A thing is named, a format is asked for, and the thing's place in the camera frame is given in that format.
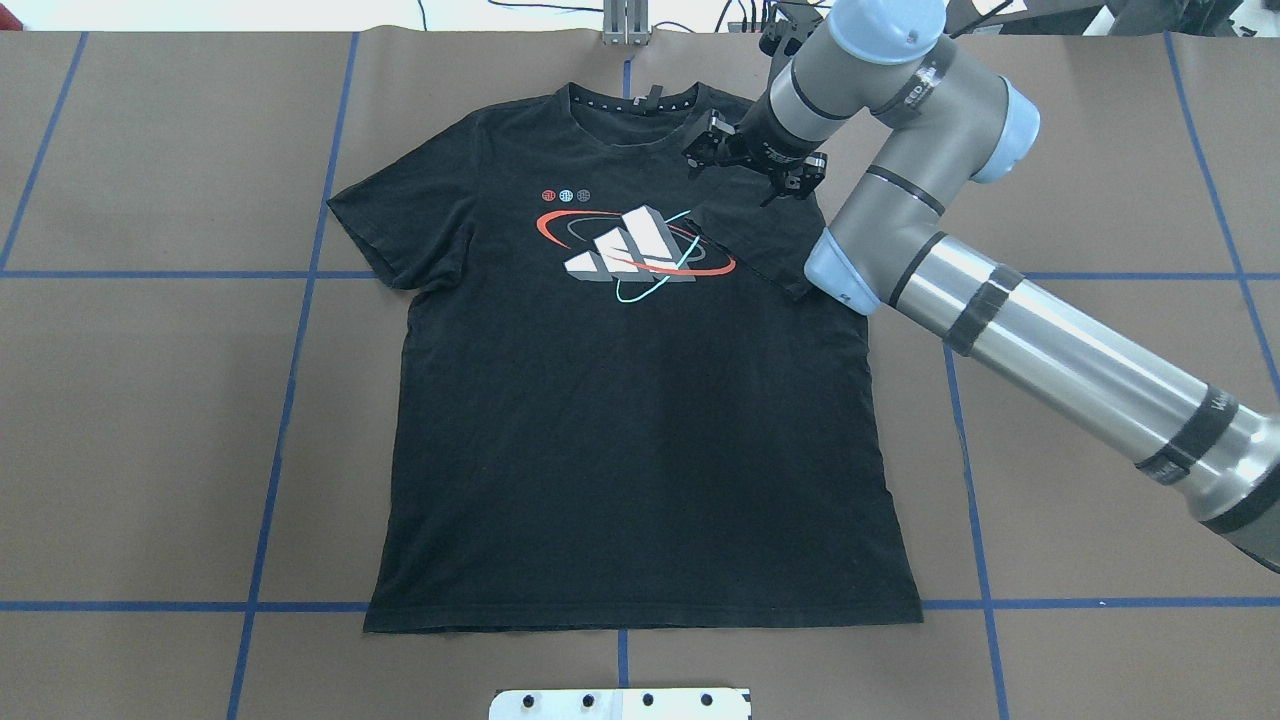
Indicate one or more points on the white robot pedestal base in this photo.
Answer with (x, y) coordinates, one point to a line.
(623, 703)

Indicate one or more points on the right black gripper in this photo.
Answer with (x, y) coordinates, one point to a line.
(768, 138)

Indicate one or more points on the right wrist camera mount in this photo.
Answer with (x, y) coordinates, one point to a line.
(787, 25)

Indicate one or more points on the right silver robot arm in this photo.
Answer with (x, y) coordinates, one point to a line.
(953, 121)

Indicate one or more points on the brown paper table cover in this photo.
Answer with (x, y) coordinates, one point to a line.
(199, 399)

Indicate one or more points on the aluminium frame post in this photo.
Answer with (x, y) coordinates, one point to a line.
(626, 23)

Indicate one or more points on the black graphic t-shirt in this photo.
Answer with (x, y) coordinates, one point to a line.
(621, 403)

